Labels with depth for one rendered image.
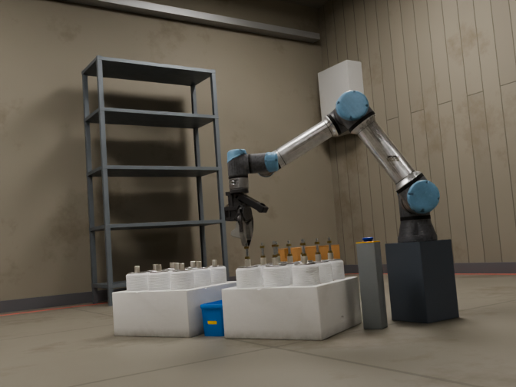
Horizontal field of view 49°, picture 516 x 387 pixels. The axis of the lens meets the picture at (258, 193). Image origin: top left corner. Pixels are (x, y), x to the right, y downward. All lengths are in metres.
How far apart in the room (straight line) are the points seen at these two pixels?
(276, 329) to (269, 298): 0.11
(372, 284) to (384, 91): 3.32
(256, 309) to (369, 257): 0.45
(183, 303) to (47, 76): 2.76
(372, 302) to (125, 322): 1.00
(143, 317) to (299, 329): 0.69
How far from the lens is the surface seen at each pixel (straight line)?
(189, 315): 2.25
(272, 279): 2.05
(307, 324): 1.98
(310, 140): 2.28
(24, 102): 4.53
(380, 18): 5.43
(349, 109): 2.14
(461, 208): 4.67
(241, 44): 5.43
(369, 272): 2.12
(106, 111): 4.12
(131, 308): 2.42
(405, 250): 2.25
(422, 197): 2.13
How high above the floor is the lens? 0.33
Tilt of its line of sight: 5 degrees up
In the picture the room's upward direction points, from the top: 4 degrees counter-clockwise
